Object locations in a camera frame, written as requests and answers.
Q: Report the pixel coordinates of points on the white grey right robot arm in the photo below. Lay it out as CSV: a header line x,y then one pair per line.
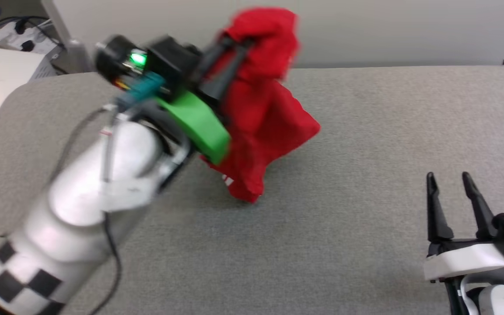
x,y
501,302

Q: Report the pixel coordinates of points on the red and white garment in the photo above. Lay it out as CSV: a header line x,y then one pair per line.
x,y
265,113

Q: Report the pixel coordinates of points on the white box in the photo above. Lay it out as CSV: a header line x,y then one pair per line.
x,y
11,78

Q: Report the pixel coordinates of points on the grey fabric sofa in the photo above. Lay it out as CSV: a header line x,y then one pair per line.
x,y
344,197

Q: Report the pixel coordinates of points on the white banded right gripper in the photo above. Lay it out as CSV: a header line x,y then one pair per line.
x,y
470,260

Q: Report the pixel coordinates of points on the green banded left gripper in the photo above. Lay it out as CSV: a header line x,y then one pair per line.
x,y
199,124

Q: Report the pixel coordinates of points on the white partition panel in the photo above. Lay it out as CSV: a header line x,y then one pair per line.
x,y
365,30

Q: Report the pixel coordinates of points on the white power strip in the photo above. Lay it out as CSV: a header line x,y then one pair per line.
x,y
24,39

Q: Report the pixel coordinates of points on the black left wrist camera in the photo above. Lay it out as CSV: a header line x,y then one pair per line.
x,y
169,61

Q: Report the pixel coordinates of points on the grey partition post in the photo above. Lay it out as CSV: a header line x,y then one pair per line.
x,y
75,54

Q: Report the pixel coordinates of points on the teal left camera connector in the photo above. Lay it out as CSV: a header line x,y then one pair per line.
x,y
145,87

